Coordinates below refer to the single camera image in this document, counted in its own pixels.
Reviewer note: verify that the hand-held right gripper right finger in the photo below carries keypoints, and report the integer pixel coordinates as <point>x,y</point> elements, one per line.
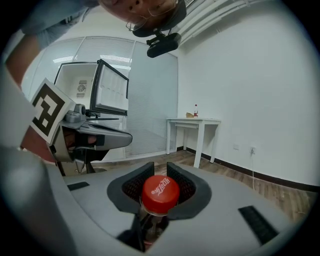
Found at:
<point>225,225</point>

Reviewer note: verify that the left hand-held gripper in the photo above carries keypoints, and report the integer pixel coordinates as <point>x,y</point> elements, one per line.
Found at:
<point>47,110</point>

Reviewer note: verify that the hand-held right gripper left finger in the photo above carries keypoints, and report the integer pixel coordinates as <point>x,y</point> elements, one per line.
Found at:
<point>100,200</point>

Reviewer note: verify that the black mini fridge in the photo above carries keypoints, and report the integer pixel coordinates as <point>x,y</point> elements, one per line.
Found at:
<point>112,87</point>

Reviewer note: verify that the cola bottle with red cap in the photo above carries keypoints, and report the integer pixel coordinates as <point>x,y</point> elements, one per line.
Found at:
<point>160,197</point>

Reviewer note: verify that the person's left forearm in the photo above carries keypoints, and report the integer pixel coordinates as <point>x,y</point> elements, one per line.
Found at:
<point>22,60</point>

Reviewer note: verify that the person's left hand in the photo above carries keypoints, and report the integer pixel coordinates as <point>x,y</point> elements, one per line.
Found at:
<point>71,138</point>

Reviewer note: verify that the tan crumpled paper bag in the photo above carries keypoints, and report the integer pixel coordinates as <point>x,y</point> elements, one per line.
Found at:
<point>189,115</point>

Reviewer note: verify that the small white table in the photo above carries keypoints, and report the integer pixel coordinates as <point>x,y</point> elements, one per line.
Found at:
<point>192,121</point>

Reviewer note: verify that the small red-label bottle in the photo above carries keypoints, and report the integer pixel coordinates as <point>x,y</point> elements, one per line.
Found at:
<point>195,112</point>

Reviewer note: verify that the person's light grey shirt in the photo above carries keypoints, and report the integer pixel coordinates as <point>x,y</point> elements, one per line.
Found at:
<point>55,20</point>

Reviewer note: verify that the person's head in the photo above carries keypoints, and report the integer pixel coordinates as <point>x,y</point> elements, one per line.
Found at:
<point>147,10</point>

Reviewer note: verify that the black head-mounted camera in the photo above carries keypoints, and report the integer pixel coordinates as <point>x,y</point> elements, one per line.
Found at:
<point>162,47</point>

